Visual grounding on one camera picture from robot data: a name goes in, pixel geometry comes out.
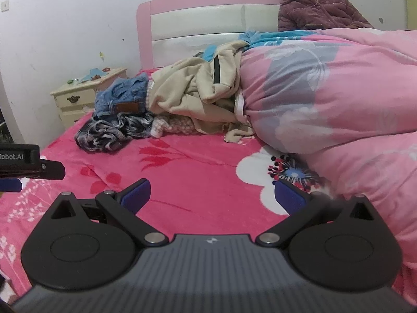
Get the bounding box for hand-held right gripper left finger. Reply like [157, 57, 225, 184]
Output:
[48, 179, 169, 246]

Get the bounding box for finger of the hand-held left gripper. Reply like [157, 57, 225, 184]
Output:
[20, 159, 65, 180]
[0, 179, 23, 192]

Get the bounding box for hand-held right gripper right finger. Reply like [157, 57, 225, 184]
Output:
[255, 179, 383, 246]

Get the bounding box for beige zip sweatshirt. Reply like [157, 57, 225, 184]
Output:
[148, 41, 256, 145]

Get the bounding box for pink floral bed sheet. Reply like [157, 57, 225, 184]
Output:
[0, 68, 336, 300]

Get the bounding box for dark plaid shirt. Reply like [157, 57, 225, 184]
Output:
[74, 112, 157, 152]

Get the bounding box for cream nightstand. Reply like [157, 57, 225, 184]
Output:
[50, 68, 127, 129]

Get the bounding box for blue denim jeans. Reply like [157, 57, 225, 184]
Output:
[94, 73, 152, 118]

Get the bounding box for blue cloth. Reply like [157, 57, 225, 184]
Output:
[80, 68, 103, 82]

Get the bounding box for pink floral quilt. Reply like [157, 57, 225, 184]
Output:
[238, 29, 417, 300]

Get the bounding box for pink white bed headboard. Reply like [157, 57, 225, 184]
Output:
[136, 0, 284, 70]

